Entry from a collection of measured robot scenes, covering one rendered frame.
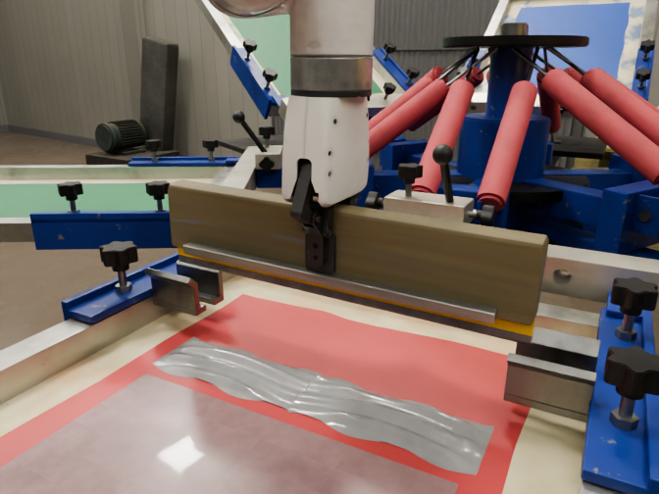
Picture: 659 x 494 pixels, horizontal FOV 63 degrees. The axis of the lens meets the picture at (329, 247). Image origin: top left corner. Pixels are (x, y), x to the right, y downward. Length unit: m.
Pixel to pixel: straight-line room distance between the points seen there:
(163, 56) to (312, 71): 6.27
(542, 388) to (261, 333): 0.33
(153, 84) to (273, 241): 6.38
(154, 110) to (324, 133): 6.49
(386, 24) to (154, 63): 2.98
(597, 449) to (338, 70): 0.36
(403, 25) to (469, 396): 4.49
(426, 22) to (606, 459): 4.51
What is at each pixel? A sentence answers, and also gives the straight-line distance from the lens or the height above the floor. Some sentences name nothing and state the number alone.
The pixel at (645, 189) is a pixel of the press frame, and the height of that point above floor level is 1.05.
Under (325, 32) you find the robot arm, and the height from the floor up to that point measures 1.30.
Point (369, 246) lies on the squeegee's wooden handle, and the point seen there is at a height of 1.11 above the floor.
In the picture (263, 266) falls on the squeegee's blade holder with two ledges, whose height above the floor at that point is 1.07.
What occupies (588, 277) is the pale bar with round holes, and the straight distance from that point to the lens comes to 0.74.
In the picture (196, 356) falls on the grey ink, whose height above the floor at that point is 0.96.
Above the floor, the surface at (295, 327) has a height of 0.96.
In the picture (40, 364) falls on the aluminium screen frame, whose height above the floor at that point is 0.98.
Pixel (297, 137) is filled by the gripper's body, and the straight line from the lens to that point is 0.48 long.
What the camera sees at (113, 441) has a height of 0.96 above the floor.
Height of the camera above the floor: 1.27
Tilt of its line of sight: 19 degrees down
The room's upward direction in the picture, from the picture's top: straight up
